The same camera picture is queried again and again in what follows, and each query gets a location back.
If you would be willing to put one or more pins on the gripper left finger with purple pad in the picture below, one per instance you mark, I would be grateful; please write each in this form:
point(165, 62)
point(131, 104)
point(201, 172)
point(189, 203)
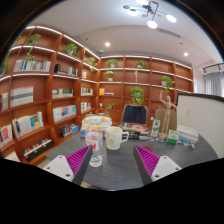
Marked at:
point(72, 167)

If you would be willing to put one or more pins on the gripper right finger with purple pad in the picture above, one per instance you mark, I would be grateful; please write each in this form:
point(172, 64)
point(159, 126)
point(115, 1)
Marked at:
point(152, 167)

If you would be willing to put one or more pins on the clear plastic water bottle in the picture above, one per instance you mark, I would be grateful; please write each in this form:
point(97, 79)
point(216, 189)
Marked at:
point(93, 137)

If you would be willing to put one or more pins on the red round coaster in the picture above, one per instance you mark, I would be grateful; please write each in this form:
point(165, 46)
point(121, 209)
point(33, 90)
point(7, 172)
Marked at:
point(148, 148)

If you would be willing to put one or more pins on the wooden artist mannequin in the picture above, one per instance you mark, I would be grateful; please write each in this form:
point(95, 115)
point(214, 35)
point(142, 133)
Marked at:
point(163, 135)

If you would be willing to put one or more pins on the tall green white carton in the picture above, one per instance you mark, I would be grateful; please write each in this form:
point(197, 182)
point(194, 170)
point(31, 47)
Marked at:
point(155, 128)

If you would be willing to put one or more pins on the green and white box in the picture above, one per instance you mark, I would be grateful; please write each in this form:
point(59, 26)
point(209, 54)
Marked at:
point(173, 137)

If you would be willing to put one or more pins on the black book with orange disc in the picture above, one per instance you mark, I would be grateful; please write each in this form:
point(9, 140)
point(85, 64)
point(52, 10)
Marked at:
point(133, 128)

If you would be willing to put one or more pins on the white ceramic mug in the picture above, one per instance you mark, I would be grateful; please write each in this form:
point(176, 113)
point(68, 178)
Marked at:
point(115, 136)

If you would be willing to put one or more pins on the stack of white boxes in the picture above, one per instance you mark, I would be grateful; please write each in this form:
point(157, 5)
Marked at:
point(188, 133)

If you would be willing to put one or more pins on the stack of colourful books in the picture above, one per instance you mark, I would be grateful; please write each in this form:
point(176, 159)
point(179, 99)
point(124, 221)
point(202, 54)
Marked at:
point(103, 121)

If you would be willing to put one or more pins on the black office chair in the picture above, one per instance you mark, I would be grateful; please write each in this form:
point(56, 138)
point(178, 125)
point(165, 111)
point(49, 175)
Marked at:
point(135, 114)

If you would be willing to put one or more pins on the potted green plant on shelf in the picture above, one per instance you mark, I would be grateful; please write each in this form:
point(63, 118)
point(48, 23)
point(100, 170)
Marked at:
point(137, 95)

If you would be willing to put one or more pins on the white partition board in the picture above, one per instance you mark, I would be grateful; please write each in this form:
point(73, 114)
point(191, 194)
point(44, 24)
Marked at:
point(205, 113)

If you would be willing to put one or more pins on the grey window curtain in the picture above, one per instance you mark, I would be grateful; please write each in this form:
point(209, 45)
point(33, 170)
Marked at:
point(214, 83)

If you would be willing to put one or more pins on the ceiling chandelier lamp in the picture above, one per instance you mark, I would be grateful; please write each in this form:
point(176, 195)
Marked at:
point(148, 8)

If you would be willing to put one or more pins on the orange wooden bookshelf wall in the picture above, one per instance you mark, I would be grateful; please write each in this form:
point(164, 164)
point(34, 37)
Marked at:
point(53, 81)

